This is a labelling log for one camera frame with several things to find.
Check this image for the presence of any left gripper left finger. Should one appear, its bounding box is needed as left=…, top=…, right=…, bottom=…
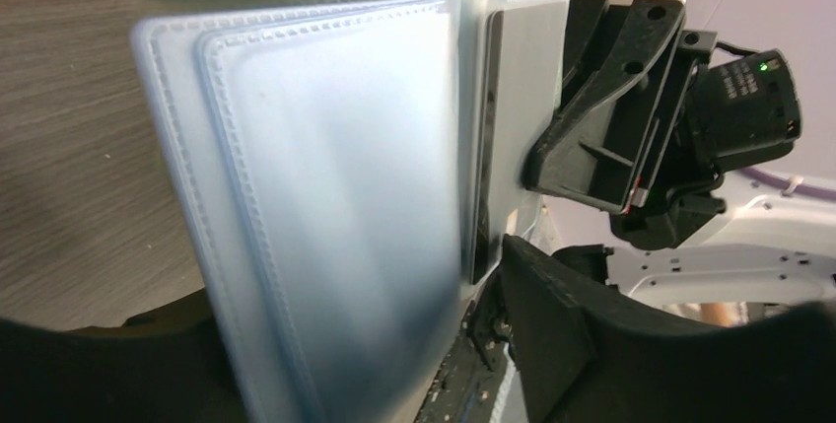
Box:
left=1, top=290, right=247, bottom=422

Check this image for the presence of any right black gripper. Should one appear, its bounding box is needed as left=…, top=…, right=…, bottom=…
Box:
left=522, top=0, right=802, bottom=250

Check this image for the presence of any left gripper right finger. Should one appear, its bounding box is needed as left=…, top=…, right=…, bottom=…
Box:
left=499, top=236, right=835, bottom=422

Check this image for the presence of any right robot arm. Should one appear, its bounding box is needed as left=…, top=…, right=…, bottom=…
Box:
left=522, top=0, right=835, bottom=310

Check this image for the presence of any dark grey VIP card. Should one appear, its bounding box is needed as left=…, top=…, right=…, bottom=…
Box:
left=470, top=10, right=505, bottom=285

